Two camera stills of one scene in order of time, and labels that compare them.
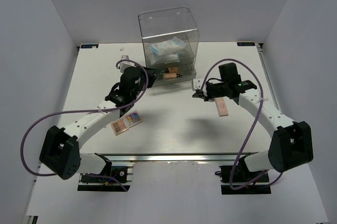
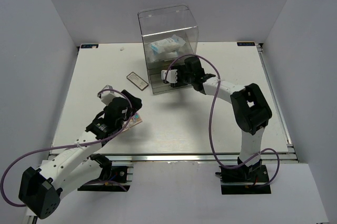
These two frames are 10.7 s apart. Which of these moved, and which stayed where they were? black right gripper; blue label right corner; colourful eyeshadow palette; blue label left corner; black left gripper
Moved: black right gripper; black left gripper
Stayed: blue label left corner; colourful eyeshadow palette; blue label right corner
